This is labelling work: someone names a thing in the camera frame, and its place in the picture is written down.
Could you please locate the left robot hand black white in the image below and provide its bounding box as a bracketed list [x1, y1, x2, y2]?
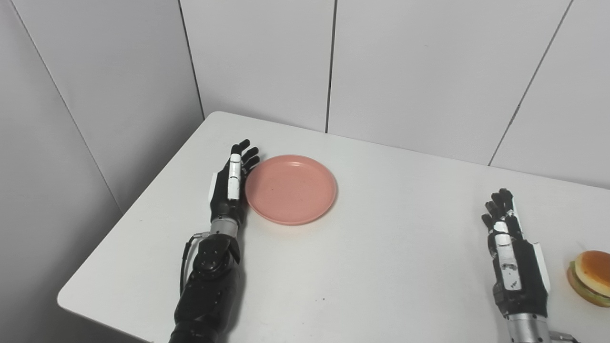
[208, 139, 261, 225]

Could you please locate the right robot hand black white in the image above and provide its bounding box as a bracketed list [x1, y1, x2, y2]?
[481, 188, 551, 319]

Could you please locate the pink round plate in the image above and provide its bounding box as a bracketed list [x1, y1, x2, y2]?
[245, 154, 338, 226]

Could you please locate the toy hamburger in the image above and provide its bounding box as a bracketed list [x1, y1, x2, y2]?
[567, 251, 610, 308]

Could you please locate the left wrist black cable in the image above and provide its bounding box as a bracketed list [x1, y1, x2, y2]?
[179, 232, 211, 296]

